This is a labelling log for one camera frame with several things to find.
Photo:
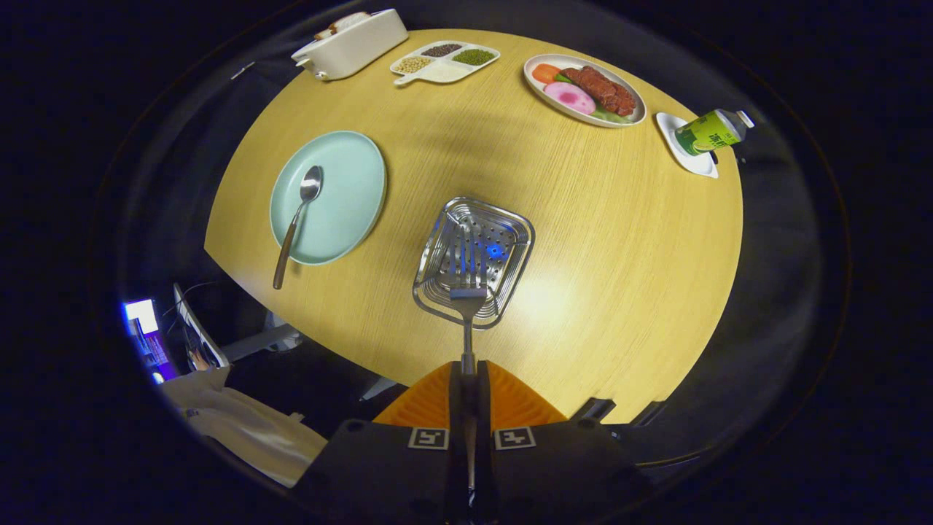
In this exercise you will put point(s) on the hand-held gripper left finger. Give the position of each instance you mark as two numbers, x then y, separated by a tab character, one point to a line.
456	408

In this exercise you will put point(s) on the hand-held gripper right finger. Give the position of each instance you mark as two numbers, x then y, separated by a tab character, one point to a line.
482	408

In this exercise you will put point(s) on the metal fork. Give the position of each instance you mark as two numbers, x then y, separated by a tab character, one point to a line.
467	302

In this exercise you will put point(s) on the perforated metal tray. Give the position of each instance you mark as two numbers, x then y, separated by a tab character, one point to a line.
503	233

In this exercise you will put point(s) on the white cloth bag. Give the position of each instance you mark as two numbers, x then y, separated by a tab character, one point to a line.
240	430

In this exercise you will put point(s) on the teal round plate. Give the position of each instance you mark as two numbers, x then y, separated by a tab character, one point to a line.
342	197

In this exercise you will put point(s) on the thin silver-edged panel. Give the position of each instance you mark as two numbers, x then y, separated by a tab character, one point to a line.
198	328

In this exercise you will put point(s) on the small white saucer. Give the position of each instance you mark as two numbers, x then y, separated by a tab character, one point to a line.
692	164

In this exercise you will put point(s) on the lit computer monitor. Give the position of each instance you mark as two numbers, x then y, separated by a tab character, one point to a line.
142	317

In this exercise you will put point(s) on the white oval plate with food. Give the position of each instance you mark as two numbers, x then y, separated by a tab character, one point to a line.
583	91

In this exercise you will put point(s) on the white divided bean dish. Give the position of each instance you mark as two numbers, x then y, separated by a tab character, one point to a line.
444	71

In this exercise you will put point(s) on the green label drink bottle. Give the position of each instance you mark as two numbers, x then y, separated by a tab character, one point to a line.
703	133

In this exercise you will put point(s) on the white toaster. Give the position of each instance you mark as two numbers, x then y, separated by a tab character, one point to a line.
357	44

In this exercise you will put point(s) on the toasted bread slice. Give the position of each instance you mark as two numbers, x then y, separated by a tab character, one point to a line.
350	20
325	32

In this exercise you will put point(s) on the silver cloth clip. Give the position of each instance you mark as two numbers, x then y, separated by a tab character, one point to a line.
243	70

